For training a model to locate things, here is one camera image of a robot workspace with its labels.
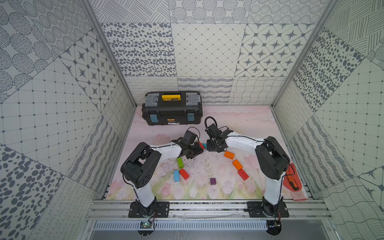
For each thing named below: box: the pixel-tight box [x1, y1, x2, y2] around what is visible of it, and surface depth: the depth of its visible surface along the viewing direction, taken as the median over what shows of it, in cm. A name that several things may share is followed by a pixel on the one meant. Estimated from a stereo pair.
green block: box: [177, 157, 185, 169], surface depth 92 cm
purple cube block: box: [210, 178, 217, 186], surface depth 84 cm
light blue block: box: [173, 170, 180, 182], surface depth 85 cm
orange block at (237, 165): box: [232, 159, 243, 171], surface depth 92 cm
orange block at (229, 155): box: [224, 151, 235, 160], surface depth 94 cm
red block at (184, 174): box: [179, 168, 190, 181], surface depth 86 cm
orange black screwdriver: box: [287, 175, 299, 191], surface depth 82 cm
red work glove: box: [283, 163, 303, 191], surface depth 85 cm
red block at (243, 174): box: [237, 168, 249, 181], surface depth 87 cm
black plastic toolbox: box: [141, 91, 203, 126], surface depth 100 cm
